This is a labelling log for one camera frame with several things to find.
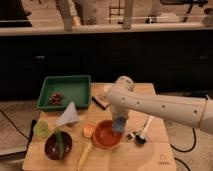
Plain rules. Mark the orange fruit piece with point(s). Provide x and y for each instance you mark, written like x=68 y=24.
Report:
x=88 y=130

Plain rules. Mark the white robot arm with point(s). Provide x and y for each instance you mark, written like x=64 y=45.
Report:
x=190 y=111

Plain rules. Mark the yellow banana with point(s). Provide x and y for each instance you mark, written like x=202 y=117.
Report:
x=83 y=156

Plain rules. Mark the red bowl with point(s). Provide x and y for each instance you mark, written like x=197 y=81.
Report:
x=104 y=136

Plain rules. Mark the blue sponge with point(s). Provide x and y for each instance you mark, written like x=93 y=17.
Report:
x=119 y=124

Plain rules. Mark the green plastic tray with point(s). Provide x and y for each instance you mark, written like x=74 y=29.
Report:
x=75 y=88

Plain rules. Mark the green chili pepper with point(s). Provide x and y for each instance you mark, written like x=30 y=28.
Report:
x=60 y=142

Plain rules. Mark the light green cup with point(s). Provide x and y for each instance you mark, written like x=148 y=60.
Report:
x=41 y=129

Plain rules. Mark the white handled dish brush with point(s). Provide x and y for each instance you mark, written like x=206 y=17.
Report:
x=140 y=135

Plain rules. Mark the brown rectangular block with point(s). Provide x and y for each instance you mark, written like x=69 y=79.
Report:
x=101 y=101

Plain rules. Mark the white paper cone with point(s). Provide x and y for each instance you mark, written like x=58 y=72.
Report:
x=69 y=116

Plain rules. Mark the dark brown bowl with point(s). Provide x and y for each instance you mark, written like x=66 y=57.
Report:
x=58 y=147

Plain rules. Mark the red berry cluster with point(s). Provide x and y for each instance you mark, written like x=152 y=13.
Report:
x=55 y=99

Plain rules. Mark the white round cup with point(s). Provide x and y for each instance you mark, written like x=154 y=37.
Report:
x=107 y=87

